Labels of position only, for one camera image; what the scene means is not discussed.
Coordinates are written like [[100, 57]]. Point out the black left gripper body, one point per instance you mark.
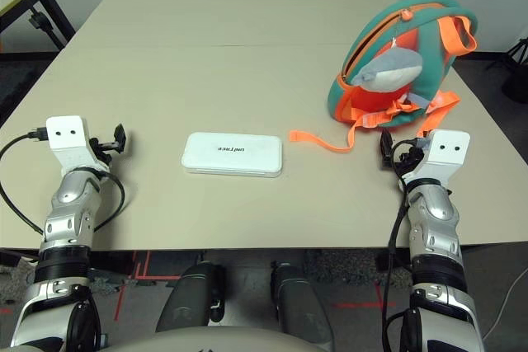
[[103, 150]]

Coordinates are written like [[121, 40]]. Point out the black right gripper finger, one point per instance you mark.
[[385, 160], [386, 139]]

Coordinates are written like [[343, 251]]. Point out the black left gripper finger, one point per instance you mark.
[[118, 147], [121, 133]]

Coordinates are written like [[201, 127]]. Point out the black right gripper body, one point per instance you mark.
[[406, 156]]

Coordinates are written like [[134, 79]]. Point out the white plastic pencil case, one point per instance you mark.
[[231, 154]]

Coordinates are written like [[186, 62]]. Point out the teal and orange backpack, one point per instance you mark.
[[429, 18]]

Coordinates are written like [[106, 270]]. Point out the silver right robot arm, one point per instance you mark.
[[433, 212]]

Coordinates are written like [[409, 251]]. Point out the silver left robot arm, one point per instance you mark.
[[70, 203]]

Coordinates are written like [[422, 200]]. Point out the grey white plush shark charm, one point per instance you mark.
[[392, 69]]

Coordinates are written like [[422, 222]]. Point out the dark grey floor mat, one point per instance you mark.
[[16, 88]]

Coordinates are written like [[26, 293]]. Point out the black tripod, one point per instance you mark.
[[515, 71]]

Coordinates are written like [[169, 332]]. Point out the black pole with clamp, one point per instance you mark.
[[39, 20]]

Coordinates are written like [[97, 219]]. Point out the grey robot right leg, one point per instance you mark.
[[297, 298]]

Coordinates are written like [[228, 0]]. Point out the grey robot leg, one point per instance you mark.
[[189, 298], [297, 298]]

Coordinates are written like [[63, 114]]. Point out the grey robot left leg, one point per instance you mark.
[[189, 298]]

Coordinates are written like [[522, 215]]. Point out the beige robot torso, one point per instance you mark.
[[214, 341]]

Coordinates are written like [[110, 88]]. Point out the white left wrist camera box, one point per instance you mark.
[[66, 133]]

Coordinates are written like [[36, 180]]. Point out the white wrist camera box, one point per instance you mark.
[[447, 150], [66, 133]]

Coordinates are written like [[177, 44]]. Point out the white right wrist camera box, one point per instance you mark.
[[447, 150]]

